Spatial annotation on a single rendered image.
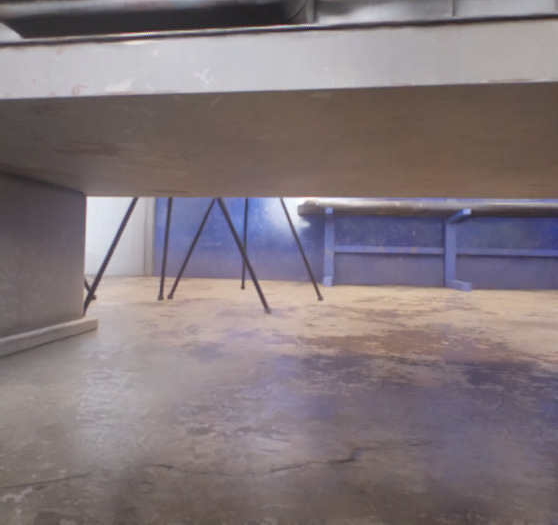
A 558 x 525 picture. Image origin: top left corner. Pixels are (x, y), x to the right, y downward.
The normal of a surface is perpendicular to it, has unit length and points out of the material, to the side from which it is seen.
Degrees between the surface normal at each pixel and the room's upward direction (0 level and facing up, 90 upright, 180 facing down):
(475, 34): 90
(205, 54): 90
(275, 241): 90
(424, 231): 90
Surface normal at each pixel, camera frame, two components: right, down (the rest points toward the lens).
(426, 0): -0.14, -0.03
